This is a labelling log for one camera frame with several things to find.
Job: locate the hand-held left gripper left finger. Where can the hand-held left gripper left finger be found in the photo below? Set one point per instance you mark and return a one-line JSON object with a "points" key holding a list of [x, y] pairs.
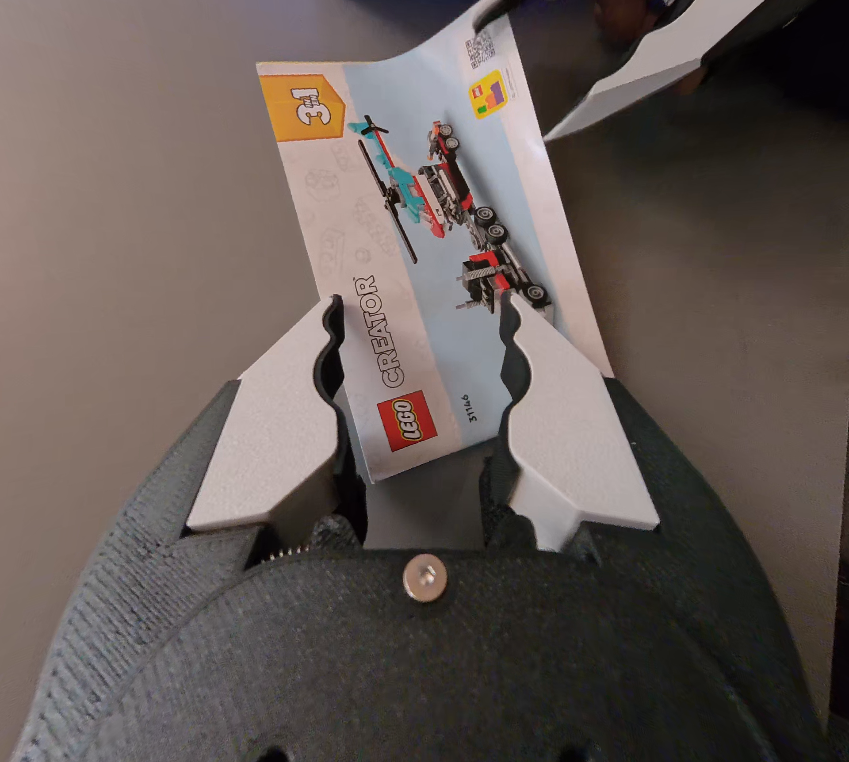
{"points": [[278, 430]]}

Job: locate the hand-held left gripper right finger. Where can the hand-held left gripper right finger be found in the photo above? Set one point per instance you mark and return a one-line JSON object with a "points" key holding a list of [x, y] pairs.
{"points": [[570, 443]]}

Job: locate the toy brick instruction booklet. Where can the toy brick instruction booklet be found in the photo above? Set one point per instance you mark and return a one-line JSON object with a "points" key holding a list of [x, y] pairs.
{"points": [[424, 337]]}

